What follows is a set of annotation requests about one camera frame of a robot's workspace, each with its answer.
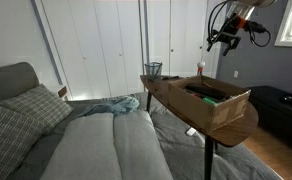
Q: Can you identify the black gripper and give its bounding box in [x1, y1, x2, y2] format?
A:
[207, 17, 240, 56]

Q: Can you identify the white golf ball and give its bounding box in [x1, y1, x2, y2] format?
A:
[197, 61, 206, 68]

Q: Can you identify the black object in box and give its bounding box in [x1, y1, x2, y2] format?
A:
[185, 83, 226, 100]

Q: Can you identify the dark pen on table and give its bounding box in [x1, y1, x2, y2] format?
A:
[161, 76, 179, 80]

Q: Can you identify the green marker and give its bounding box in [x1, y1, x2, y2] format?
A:
[202, 97, 218, 105]

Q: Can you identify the open cardboard box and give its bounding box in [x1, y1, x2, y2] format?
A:
[168, 76, 250, 132]

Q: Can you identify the metal mesh pen cup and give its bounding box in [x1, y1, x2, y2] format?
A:
[145, 62, 162, 80]

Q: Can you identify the wooden oval side table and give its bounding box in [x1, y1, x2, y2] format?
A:
[140, 75, 258, 180]

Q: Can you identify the black tv stand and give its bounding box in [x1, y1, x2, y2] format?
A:
[249, 86, 292, 146]

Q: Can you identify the light blue cloth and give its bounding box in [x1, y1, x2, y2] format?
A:
[78, 96, 140, 117]

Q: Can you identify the small wooden nightstand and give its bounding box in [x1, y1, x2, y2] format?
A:
[57, 85, 67, 98]

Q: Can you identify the plaid grey cushion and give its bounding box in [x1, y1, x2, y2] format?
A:
[0, 84, 73, 134]

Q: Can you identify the striped grey cushion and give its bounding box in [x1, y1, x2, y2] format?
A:
[0, 106, 45, 180]

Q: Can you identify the robot arm with black cables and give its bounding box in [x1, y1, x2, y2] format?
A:
[207, 0, 277, 42]

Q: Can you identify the white wall outlet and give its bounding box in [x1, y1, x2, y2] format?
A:
[234, 70, 239, 78]

